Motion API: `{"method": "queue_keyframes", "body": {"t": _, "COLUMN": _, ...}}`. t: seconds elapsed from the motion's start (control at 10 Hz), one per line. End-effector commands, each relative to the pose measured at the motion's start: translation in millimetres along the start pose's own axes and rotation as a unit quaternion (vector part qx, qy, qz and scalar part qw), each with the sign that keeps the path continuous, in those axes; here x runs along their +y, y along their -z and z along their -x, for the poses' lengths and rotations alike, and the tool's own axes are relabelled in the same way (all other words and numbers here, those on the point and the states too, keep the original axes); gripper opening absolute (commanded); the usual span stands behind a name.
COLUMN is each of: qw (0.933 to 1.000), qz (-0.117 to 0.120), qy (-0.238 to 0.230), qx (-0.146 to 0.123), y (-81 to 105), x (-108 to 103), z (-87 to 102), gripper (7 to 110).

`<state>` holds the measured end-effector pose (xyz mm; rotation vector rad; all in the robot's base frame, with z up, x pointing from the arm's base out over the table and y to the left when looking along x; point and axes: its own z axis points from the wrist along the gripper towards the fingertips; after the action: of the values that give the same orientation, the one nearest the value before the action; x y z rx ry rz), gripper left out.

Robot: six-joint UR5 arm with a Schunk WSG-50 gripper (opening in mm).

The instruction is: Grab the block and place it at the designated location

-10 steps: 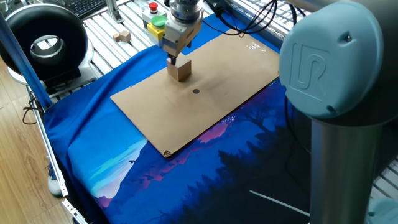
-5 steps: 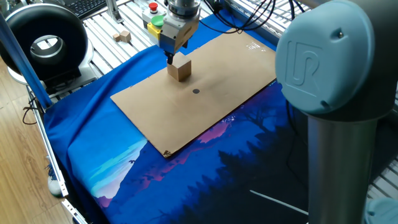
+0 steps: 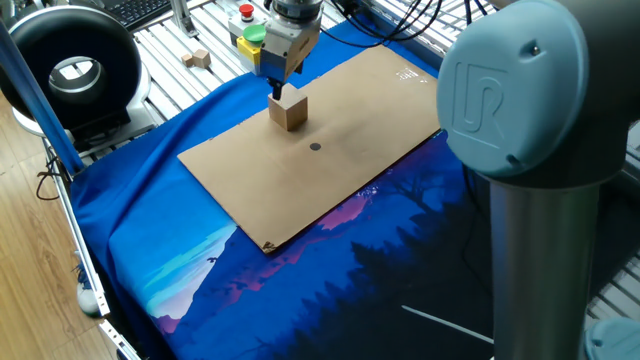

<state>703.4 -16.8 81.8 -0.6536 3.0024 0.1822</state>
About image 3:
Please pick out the large wooden cube block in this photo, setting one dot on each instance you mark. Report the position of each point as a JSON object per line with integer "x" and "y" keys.
{"x": 287, "y": 112}

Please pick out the white zip tie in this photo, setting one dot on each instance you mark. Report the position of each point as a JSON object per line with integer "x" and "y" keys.
{"x": 447, "y": 325}

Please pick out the aluminium post with foot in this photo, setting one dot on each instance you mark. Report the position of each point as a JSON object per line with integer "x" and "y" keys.
{"x": 182, "y": 17}

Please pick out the blue pole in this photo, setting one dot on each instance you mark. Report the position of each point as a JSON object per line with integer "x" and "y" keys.
{"x": 40, "y": 100}

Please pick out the tiny wooden cube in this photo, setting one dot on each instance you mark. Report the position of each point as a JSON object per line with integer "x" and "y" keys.
{"x": 187, "y": 61}

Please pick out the silver Schunk gripper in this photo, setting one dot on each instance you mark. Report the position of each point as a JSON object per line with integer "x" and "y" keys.
{"x": 287, "y": 47}

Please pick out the white sneaker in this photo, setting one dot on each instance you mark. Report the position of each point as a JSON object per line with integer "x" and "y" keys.
{"x": 87, "y": 300}

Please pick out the small wooden cube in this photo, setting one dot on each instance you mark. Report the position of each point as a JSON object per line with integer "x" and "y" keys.
{"x": 202, "y": 58}

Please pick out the black keyboard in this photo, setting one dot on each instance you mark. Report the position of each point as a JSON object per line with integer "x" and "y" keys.
{"x": 140, "y": 12}

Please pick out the brown cardboard sheet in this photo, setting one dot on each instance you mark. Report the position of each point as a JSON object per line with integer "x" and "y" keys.
{"x": 325, "y": 175}

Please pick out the grey box red stop button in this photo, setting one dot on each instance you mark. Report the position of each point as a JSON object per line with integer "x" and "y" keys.
{"x": 246, "y": 10}

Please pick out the silver side rail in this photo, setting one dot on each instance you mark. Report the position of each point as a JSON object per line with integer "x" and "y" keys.
{"x": 75, "y": 220}

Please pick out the aluminium table rail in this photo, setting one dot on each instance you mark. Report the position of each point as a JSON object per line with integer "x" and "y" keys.
{"x": 410, "y": 47}

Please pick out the blue forest print cloth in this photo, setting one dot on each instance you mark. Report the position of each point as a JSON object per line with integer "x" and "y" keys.
{"x": 175, "y": 225}

